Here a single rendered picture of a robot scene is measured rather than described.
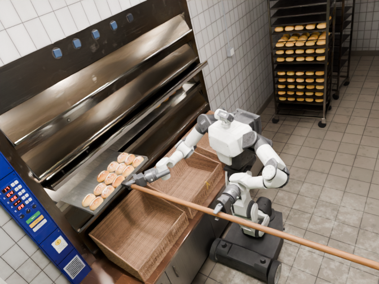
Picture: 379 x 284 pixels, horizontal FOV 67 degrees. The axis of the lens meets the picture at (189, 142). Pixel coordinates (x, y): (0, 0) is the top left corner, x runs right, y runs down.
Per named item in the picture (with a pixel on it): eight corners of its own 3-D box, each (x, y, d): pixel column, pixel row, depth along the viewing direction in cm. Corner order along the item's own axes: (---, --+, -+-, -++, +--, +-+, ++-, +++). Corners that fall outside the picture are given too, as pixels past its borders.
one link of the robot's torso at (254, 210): (246, 220, 264) (234, 192, 231) (267, 226, 253) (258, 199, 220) (239, 235, 256) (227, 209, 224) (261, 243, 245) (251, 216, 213)
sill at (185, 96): (56, 209, 196) (53, 205, 194) (196, 86, 304) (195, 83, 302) (61, 212, 193) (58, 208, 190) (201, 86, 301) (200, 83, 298)
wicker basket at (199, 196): (148, 203, 260) (138, 181, 245) (183, 164, 295) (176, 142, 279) (192, 220, 233) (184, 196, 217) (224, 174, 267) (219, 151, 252)
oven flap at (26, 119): (14, 146, 161) (-12, 117, 154) (189, 32, 268) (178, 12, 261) (16, 145, 158) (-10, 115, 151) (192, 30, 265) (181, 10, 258)
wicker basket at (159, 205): (101, 256, 226) (86, 234, 210) (148, 204, 259) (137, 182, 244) (145, 284, 198) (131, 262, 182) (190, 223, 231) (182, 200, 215)
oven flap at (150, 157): (76, 232, 205) (59, 212, 198) (205, 105, 312) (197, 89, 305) (79, 233, 202) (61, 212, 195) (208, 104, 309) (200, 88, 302)
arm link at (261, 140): (267, 160, 167) (257, 147, 178) (277, 149, 163) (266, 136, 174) (252, 154, 161) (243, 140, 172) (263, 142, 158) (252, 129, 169)
